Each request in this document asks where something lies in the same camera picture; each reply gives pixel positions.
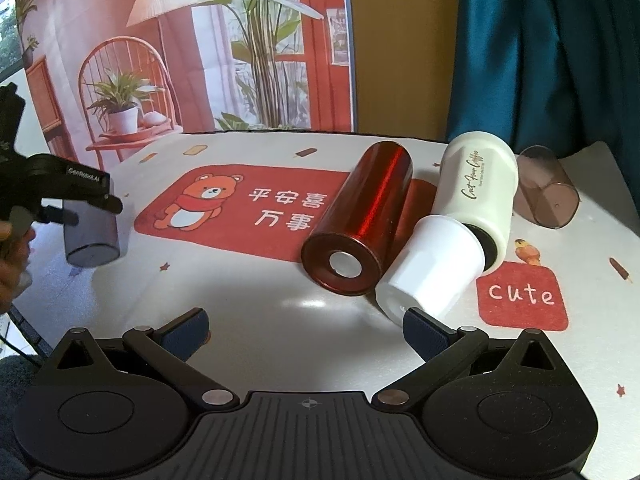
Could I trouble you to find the blue-grey transparent plastic cup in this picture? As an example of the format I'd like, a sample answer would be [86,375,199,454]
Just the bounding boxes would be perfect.
[63,200,120,268]

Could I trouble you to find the white plastic cup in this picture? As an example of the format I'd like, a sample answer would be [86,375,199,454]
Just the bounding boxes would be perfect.
[375,214,485,325]

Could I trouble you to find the printed living room backdrop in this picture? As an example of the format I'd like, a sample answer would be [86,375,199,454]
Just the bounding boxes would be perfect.
[1,0,355,168]

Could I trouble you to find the brown transparent plastic cup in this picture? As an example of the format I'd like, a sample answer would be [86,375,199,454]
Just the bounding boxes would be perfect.
[514,145,580,230]

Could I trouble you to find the person's left hand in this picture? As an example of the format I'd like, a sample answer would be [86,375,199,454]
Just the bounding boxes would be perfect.
[0,222,36,314]

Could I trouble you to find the white cartoon bear tablecloth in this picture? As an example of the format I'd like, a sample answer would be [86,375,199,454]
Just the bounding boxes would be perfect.
[8,130,640,480]

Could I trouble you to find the red metallic tumbler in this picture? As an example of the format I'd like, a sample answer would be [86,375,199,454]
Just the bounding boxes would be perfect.
[300,141,413,296]

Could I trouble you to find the white coffee tumbler with text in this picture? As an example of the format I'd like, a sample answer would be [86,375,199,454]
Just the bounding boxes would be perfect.
[432,131,518,275]

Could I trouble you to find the teal blue curtain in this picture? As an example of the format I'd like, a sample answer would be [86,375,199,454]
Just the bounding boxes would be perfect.
[446,0,639,200]

